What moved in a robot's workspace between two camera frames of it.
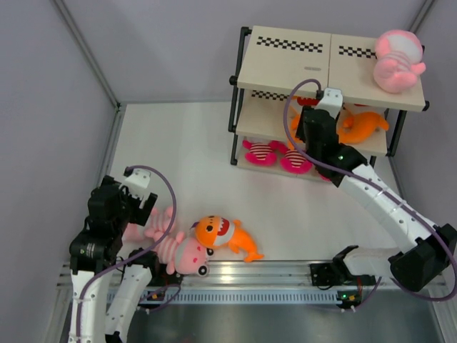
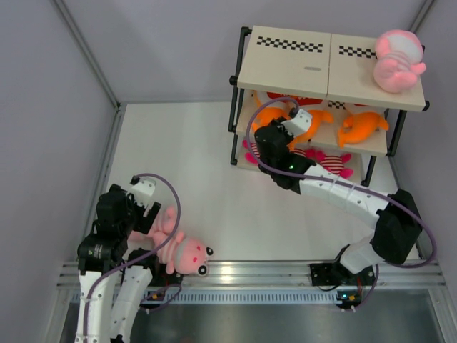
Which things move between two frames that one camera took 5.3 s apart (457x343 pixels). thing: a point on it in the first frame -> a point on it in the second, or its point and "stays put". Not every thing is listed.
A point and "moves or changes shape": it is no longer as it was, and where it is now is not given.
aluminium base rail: [271, 282] stays put
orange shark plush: [358, 127] stays put
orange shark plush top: [297, 105] -> [266, 115]
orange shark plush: [216, 231] moves or changes shape
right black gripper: [301, 131] -> [281, 128]
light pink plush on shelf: [399, 54] stays put
